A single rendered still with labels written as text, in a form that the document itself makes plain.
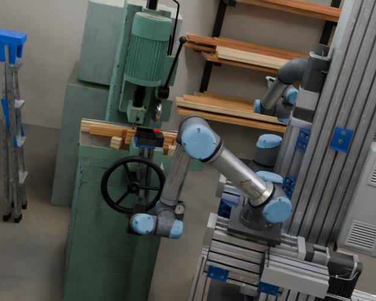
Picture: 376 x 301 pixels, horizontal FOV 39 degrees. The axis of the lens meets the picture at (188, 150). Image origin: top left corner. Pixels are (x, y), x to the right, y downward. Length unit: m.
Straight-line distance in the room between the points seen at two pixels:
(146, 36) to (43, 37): 2.55
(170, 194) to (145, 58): 0.67
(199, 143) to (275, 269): 0.64
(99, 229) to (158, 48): 0.93
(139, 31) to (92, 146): 0.57
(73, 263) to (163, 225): 0.85
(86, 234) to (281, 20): 3.00
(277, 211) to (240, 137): 3.18
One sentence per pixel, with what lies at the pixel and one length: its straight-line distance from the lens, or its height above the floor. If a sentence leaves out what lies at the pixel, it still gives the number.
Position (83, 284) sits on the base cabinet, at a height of 0.13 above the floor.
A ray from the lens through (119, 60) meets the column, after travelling 2.69.
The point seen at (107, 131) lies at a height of 0.92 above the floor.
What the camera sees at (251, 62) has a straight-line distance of 4.39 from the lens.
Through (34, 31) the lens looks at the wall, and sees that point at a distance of 4.88.
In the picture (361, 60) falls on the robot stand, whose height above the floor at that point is 1.56.
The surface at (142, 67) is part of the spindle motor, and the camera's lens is 2.44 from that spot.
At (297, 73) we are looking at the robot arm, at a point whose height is 1.39.
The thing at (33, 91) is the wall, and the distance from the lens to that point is 5.01.
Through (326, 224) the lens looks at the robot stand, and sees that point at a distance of 2.44.
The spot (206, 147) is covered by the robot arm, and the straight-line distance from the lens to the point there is 1.86.
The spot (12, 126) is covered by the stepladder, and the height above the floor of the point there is 0.64.
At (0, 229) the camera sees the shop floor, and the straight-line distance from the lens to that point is 3.47.
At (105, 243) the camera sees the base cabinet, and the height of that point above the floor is 0.39.
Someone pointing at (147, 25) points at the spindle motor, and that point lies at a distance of 2.40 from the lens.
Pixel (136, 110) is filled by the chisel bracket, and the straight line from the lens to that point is 2.53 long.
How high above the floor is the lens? 1.84
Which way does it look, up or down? 21 degrees down
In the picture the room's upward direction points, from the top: 13 degrees clockwise
